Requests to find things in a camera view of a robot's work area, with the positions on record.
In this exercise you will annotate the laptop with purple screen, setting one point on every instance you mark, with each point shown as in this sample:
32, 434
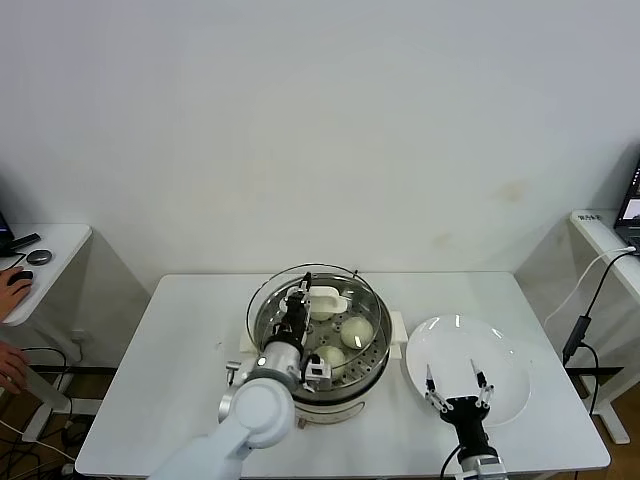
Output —
5, 230

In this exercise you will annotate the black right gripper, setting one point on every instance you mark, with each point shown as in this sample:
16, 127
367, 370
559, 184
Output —
467, 417

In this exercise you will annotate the white wall socket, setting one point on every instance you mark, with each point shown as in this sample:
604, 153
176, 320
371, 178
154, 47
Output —
79, 335

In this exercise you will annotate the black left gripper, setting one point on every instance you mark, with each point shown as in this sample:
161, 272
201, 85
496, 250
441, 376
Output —
295, 322

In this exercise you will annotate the perforated stainless steel steamer basket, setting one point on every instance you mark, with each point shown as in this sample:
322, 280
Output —
385, 345

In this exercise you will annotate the black remote stick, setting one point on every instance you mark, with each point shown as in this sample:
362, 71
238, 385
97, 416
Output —
25, 241

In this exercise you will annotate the stainless steel steamer pot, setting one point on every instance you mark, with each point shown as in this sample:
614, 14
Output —
342, 407

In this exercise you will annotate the black laptop with grey keyboard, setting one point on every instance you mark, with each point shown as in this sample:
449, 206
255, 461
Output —
631, 210

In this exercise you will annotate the grey computer mouse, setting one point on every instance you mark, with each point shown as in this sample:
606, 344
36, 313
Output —
39, 257

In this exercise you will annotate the white rounded side table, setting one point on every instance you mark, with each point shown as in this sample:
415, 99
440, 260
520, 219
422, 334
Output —
55, 250

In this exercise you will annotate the person left hand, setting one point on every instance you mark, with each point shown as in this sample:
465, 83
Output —
10, 367

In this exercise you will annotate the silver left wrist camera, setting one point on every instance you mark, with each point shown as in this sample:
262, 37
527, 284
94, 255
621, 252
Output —
317, 372

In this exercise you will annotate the white round plate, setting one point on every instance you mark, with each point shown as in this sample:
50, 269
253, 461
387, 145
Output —
450, 345

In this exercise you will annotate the person right hand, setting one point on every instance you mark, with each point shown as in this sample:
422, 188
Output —
12, 295

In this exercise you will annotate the white side table with label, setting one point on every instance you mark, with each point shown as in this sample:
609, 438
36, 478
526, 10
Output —
600, 235

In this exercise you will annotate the black computer mouse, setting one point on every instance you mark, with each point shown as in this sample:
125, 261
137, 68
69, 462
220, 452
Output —
21, 275

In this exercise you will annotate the white steamed baozi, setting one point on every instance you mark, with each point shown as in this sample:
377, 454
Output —
334, 356
356, 332
320, 316

